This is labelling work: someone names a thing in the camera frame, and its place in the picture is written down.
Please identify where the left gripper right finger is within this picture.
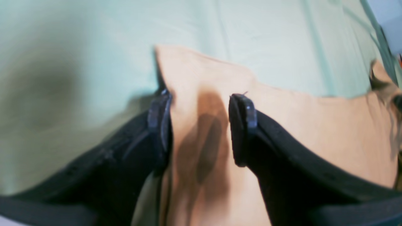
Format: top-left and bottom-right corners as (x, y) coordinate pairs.
(229, 94), (402, 226)

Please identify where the light green table cloth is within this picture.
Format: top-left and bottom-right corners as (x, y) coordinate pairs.
(1, 0), (401, 226)

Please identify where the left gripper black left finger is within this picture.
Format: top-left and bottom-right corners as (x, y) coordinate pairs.
(0, 90), (172, 226)

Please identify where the tan orange T-shirt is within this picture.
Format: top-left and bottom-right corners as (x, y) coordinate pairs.
(155, 46), (401, 226)

